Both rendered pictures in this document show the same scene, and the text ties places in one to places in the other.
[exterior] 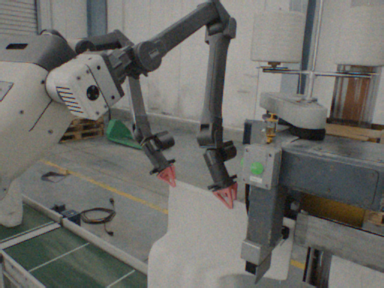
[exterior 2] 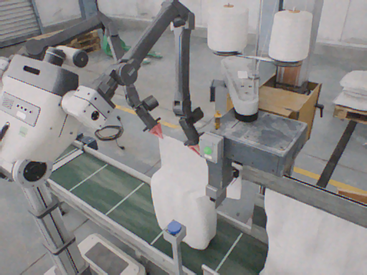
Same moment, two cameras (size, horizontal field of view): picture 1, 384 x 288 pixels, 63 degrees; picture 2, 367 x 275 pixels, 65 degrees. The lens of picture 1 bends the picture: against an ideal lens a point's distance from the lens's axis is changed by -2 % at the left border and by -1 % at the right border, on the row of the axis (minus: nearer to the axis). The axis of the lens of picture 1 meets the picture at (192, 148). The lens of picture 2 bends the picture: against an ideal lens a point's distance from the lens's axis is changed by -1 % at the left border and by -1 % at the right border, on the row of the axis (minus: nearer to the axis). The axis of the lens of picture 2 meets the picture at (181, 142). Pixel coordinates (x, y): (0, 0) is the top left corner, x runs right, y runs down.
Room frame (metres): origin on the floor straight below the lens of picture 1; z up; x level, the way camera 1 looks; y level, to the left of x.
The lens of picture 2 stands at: (-0.15, -0.10, 1.91)
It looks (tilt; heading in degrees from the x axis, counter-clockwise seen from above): 35 degrees down; 3
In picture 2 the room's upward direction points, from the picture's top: 4 degrees counter-clockwise
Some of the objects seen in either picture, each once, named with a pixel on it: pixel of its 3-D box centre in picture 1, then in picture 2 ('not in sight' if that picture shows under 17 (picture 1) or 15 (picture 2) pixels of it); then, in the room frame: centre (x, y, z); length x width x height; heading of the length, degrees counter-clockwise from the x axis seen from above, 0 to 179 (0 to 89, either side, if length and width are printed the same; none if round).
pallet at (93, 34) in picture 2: (65, 118); (63, 38); (6.14, 2.53, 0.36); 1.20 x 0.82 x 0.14; 140
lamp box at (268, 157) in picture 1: (261, 166); (211, 147); (0.71, -0.16, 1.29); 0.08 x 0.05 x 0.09; 54
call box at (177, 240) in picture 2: not in sight; (175, 232); (0.71, 0.00, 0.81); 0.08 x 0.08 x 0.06; 54
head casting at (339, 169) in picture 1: (322, 189); (255, 152); (0.76, -0.34, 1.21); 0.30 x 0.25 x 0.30; 54
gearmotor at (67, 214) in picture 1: (61, 215); (82, 141); (2.18, 0.97, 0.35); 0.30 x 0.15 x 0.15; 54
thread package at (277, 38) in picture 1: (277, 38); (227, 27); (1.10, -0.26, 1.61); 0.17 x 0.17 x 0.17
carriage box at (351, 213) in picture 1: (338, 168); (279, 119); (1.06, -0.52, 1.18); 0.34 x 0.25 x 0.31; 144
